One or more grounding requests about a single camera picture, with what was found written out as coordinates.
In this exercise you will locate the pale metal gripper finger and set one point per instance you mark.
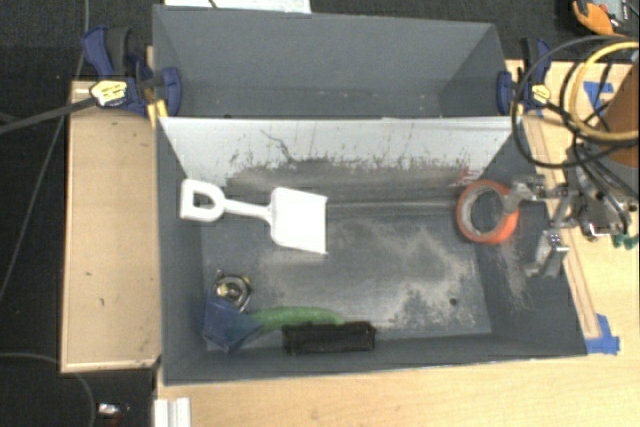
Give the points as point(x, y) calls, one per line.
point(532, 196)
point(546, 257)

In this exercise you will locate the orange tape roll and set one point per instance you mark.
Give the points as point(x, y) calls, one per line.
point(465, 222)

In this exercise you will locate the grey metal bin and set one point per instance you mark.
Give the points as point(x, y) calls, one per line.
point(350, 275)

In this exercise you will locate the green brush with black bristles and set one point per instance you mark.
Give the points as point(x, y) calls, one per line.
point(327, 339)

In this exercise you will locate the white toy shovel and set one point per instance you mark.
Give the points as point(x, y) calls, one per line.
point(300, 225)

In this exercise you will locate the pale wood flat board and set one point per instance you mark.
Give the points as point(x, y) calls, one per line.
point(112, 235)

